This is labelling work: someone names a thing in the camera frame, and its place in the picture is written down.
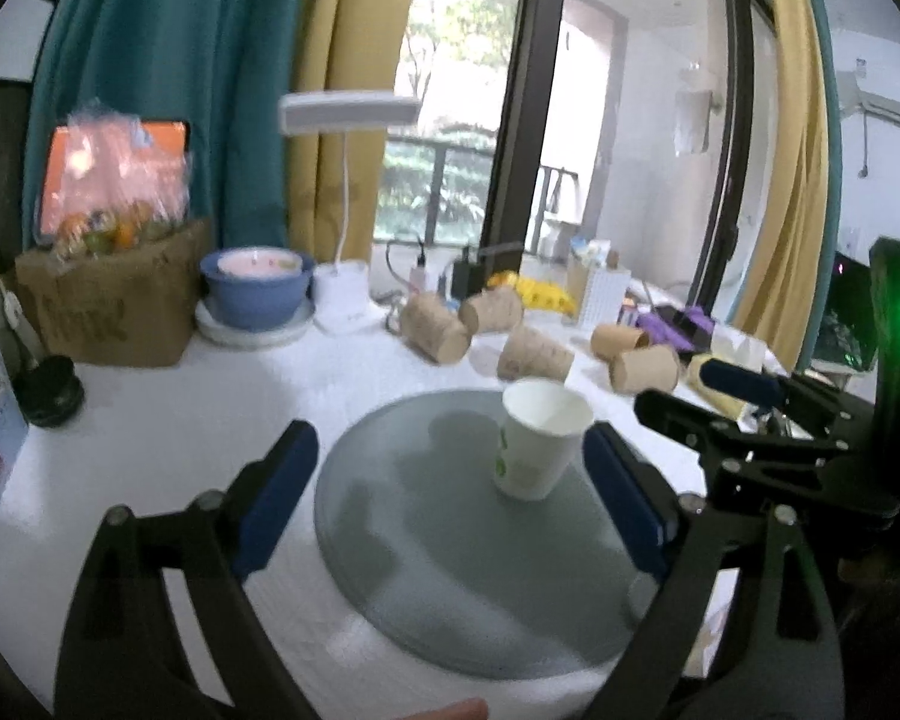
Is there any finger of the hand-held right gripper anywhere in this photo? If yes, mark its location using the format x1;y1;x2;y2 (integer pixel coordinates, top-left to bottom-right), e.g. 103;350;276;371
699;358;882;437
634;388;860;470

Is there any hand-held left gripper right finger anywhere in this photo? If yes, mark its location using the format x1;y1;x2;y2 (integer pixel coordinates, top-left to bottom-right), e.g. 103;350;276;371
581;422;848;720

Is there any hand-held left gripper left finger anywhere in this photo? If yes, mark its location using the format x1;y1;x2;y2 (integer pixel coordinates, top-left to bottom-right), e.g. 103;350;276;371
56;420;320;720

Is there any white paper cup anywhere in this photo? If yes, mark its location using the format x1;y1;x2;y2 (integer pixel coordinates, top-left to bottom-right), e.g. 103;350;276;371
493;379;594;502

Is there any brown paper cup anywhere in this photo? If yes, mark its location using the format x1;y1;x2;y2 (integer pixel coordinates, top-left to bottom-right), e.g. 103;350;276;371
590;322;650;359
400;292;472;365
496;324;575;383
459;287;524;335
609;346;680;395

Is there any person's left hand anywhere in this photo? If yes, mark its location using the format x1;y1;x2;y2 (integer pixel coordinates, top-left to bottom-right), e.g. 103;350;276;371
405;697;490;720

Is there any purple box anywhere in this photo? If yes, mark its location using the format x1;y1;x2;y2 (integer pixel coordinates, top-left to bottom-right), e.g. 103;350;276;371
636;305;721;352

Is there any white perforated pen holder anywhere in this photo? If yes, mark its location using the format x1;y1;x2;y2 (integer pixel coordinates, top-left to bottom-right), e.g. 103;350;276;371
576;251;631;329

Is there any round grey glass plate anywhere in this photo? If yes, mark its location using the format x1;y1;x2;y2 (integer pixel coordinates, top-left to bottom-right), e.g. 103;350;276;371
313;388;683;680

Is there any white plate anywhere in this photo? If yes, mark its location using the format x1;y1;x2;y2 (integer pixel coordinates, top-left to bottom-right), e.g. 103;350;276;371
195;296;316;348

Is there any yellow plastic toy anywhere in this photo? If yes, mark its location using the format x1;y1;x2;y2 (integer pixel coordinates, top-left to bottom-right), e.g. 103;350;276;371
487;270;577;314

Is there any blue bowl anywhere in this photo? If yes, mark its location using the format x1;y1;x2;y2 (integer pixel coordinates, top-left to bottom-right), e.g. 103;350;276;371
199;247;316;331

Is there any yellow curtain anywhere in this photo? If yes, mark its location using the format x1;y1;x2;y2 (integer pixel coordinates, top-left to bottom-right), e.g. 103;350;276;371
731;0;833;372
289;0;451;263

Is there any black round lid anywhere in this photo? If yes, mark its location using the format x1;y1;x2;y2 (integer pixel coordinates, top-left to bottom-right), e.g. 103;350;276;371
11;355;86;428

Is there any black charger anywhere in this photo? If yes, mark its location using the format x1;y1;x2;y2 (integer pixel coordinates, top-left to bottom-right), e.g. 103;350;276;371
450;245;487;299

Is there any brown cardboard box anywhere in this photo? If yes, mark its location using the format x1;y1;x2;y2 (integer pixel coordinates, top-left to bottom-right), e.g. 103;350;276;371
15;219;212;368

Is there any hanging white cloth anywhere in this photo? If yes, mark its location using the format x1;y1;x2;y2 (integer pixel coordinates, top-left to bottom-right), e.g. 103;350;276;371
673;86;715;156

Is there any teal curtain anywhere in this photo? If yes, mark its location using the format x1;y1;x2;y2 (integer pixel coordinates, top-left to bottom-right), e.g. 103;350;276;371
22;0;316;252
795;0;848;361

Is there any white air conditioner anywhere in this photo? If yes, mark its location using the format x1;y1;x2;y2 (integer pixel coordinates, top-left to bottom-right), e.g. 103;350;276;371
840;86;900;137

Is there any white desk lamp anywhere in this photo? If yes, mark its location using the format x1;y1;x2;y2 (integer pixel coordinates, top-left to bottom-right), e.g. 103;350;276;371
279;91;422;336

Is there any clear bag of fruit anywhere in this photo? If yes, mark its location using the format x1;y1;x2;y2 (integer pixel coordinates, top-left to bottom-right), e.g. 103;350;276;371
51;99;193;262

